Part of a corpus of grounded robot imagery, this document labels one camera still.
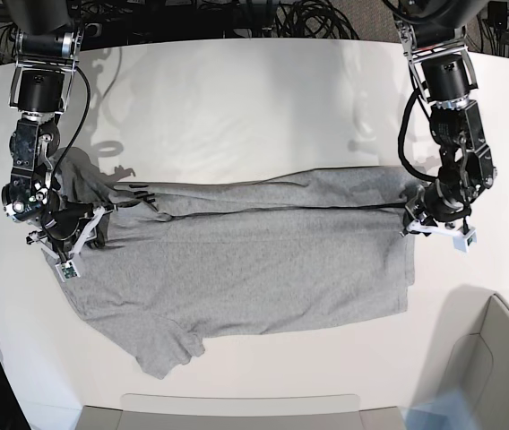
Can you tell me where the grey box at right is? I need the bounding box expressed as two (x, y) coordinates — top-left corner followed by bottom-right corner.
(444, 295), (509, 429)

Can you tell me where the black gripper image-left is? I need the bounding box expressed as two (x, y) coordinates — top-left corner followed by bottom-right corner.
(26, 202), (110, 254)

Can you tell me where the tangle of black cables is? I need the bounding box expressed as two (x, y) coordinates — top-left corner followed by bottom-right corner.
(222, 0), (361, 41)

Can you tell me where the blue translucent object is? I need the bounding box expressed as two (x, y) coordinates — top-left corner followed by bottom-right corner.
(401, 389), (479, 430)

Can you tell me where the grey T-shirt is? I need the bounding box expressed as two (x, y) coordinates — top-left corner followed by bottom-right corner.
(60, 157), (417, 378)

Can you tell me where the grey box at bottom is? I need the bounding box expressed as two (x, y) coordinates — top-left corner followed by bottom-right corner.
(76, 394), (406, 429)

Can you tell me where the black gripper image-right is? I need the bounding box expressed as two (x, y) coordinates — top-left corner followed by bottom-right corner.
(401, 181), (471, 231)

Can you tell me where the black robot arm image-left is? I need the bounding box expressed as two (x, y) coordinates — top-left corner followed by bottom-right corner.
(2, 1), (105, 261)

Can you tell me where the grey box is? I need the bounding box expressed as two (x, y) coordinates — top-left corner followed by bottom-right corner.
(76, 394), (406, 429)
(444, 295), (509, 429)

